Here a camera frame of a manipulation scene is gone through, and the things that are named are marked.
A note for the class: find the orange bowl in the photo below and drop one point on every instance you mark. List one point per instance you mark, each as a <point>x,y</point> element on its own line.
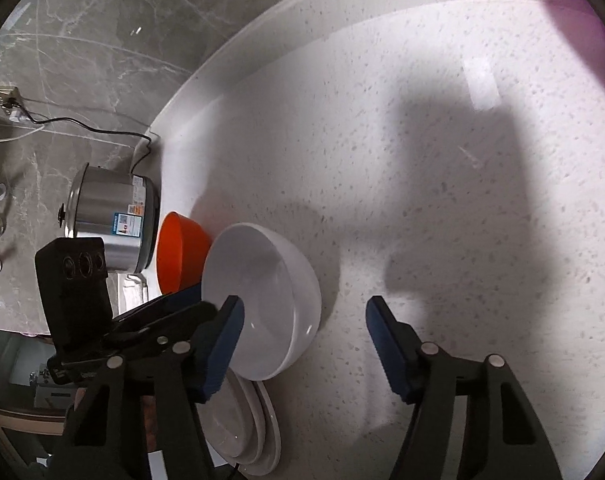
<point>180,255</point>

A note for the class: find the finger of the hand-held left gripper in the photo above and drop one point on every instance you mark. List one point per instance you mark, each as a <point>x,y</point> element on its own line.
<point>162,305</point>
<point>182,320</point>

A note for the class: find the large white plate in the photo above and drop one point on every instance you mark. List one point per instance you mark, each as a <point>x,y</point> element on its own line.
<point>272,440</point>

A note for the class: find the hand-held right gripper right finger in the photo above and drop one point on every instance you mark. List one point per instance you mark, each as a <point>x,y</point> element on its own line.
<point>382,345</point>

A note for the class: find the wall power outlet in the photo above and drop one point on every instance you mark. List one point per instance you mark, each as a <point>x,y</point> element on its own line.
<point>5,97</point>

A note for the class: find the stainless steel rice cooker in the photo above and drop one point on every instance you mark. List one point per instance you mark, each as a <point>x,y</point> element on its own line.
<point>107,210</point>

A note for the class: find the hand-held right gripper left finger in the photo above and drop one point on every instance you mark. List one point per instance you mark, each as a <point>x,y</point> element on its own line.
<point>222,350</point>

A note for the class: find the small white plate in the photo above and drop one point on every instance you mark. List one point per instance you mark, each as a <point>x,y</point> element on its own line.
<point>227,420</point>

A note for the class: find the white folded cloth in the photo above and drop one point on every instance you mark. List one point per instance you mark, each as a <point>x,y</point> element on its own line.
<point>135,290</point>

